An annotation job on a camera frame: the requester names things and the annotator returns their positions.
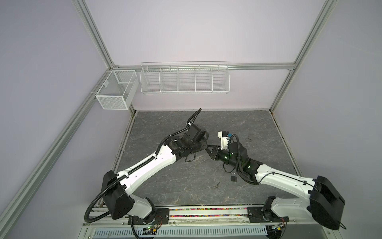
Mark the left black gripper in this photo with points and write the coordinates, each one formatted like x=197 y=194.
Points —
x=204 y=143

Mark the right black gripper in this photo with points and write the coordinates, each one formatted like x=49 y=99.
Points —
x=216 y=154

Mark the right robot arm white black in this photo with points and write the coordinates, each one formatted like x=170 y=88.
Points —
x=317 y=198

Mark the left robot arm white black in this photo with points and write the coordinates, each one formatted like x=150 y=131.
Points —
x=119 y=187

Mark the white mesh box basket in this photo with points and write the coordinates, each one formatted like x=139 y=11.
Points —
x=117 y=90

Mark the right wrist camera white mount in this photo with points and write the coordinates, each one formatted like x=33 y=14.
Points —
x=224 y=137

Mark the long white wire basket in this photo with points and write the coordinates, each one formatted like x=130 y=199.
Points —
x=203 y=77

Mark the white vented cable duct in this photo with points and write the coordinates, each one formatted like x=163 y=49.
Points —
x=183 y=232

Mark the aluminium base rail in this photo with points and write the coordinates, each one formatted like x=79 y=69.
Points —
x=215 y=215

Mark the aluminium frame profiles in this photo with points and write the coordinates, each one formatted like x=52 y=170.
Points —
x=23 y=197

